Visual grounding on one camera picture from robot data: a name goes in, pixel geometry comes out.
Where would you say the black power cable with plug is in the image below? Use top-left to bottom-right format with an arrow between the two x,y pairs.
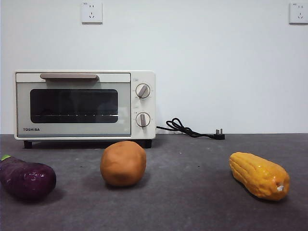
155,117 -> 226,141

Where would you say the cream Toshiba toaster oven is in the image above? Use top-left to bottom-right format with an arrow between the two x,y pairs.
14,70 -> 156,149

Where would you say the purple eggplant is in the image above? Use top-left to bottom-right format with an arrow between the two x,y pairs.
0,154 -> 57,200

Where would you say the oven wire rack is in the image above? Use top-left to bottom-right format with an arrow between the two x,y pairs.
32,114 -> 119,118

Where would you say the yellow corn cob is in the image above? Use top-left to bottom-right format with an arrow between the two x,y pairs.
229,152 -> 291,202

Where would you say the brown potato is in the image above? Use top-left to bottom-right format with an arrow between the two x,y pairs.
100,141 -> 147,187

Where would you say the white wall socket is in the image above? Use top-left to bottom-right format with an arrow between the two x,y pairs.
81,1 -> 103,25
289,2 -> 308,25

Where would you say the beige oven knob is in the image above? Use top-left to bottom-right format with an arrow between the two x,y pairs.
135,112 -> 151,128
135,83 -> 151,99

